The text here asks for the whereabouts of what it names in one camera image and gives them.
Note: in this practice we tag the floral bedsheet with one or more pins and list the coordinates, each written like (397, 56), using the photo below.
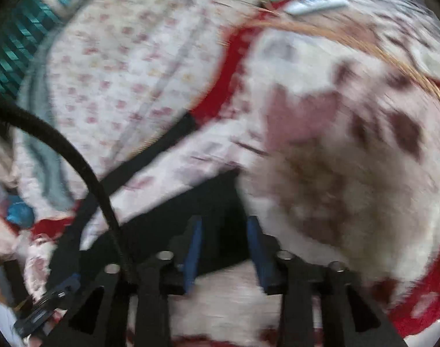
(133, 61)

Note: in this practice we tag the red white plush blanket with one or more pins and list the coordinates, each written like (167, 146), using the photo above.
(350, 151)

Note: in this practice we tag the teal window grille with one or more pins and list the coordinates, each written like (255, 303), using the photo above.
(13, 54)

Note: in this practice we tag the black pants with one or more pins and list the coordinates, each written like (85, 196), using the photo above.
(212, 202)

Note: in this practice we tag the blue plastic bag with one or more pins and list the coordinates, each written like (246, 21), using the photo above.
(19, 215)

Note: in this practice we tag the grey fluffy blanket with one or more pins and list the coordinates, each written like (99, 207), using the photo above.
(46, 162)

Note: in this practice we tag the white flat box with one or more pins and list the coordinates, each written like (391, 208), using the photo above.
(314, 4)

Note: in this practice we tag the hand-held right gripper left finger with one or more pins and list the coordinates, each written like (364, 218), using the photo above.
(191, 253)

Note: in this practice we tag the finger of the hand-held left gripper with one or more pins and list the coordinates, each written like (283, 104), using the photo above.
(66, 287)

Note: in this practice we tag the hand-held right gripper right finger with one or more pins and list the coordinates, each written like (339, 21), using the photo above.
(259, 256)

